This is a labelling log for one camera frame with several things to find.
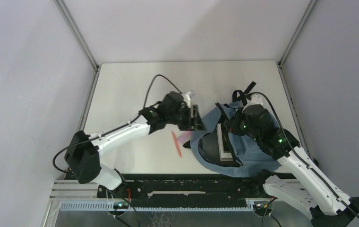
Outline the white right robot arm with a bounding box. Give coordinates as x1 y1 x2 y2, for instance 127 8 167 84
224 104 359 227

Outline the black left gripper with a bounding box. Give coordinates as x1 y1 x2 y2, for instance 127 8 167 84
166 105 205 131

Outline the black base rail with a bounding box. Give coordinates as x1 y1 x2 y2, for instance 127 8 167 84
113 174 272 209

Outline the dark green book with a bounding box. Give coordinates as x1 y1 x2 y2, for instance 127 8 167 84
216 123 232 153

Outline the white palm leaf book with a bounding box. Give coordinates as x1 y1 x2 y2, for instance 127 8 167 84
219 152 235 162

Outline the blue student backpack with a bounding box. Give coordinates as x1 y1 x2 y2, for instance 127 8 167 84
182 81 293 179

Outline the aluminium frame front rail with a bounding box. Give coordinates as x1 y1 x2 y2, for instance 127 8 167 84
51 175 270 211

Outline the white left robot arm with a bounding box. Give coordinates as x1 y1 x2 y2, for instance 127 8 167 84
62 90 205 197

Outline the orange pen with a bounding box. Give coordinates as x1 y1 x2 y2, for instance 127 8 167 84
171 131 182 158

